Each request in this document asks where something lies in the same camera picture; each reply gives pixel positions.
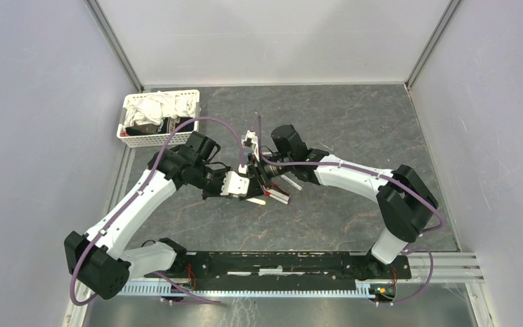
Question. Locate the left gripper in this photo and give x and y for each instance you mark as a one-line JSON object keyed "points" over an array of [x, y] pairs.
{"points": [[216, 193]]}

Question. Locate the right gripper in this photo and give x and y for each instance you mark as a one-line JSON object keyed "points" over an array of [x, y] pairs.
{"points": [[257, 179]]}

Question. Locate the white grey pen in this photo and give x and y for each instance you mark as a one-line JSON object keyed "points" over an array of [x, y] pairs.
{"points": [[292, 182]]}

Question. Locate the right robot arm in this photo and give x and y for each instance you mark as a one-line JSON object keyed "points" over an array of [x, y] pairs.
{"points": [[405, 202]]}

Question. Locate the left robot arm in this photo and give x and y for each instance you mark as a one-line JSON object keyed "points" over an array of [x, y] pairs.
{"points": [[99, 258]]}

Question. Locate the red cap white pen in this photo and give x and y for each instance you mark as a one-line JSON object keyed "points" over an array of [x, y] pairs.
{"points": [[278, 196]]}

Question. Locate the black item in basket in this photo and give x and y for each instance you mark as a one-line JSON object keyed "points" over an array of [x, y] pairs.
{"points": [[166, 126]]}

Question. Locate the white plastic basket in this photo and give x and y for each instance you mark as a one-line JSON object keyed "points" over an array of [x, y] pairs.
{"points": [[143, 141]]}

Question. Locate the white cloth in basket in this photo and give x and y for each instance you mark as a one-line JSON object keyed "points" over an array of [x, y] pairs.
{"points": [[153, 107]]}

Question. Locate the right base electronics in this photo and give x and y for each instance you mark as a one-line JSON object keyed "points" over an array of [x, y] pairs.
{"points": [[382, 293]]}

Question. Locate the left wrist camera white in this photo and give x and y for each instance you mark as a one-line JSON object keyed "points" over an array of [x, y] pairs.
{"points": [[235, 185]]}

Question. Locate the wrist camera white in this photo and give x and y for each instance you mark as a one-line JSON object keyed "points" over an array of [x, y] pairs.
{"points": [[235, 185], [251, 140]]}

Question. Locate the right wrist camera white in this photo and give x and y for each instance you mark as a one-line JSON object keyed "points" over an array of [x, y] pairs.
{"points": [[251, 140]]}

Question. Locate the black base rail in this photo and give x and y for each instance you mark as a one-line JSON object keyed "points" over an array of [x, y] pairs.
{"points": [[283, 271]]}

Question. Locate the grey slotted cable duct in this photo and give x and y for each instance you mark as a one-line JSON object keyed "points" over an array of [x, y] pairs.
{"points": [[165, 289]]}

